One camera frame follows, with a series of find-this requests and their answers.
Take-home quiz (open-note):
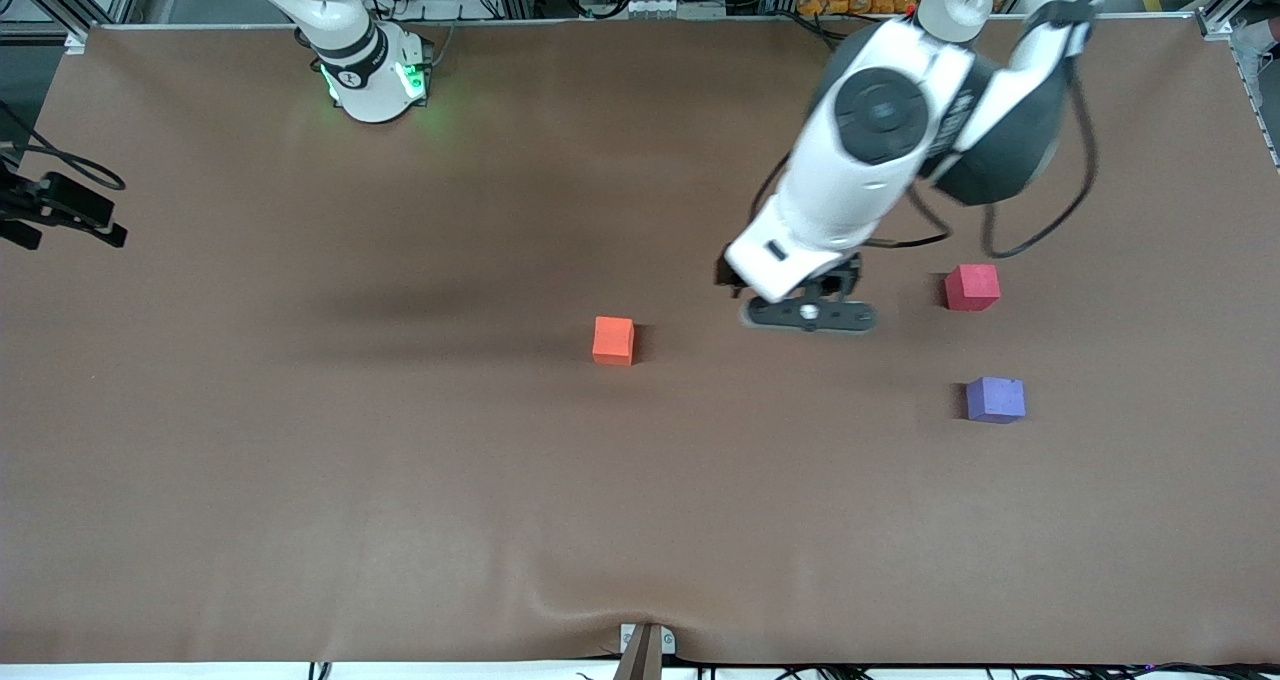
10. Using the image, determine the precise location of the brown table mat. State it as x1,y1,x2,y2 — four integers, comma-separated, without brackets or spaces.
0,16,1280,667

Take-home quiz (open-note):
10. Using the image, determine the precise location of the metal table edge bracket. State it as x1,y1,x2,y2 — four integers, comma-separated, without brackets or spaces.
616,622,678,680

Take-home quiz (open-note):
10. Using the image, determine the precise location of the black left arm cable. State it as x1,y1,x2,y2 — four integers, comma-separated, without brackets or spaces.
750,50,1101,261

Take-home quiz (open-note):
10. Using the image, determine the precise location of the white connector block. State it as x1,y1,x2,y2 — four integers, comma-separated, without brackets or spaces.
627,0,727,20

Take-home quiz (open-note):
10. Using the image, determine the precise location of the orange foam cube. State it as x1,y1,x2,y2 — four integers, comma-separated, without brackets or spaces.
591,316,636,367

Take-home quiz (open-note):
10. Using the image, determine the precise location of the purple foam cube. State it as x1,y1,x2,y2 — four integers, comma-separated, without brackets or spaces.
966,376,1027,425

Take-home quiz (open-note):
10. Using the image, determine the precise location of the grey white shoe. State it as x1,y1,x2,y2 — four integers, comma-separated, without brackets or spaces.
1234,18,1280,63

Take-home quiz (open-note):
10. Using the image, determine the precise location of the red foam cube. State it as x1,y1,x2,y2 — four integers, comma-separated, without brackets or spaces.
945,264,1001,312

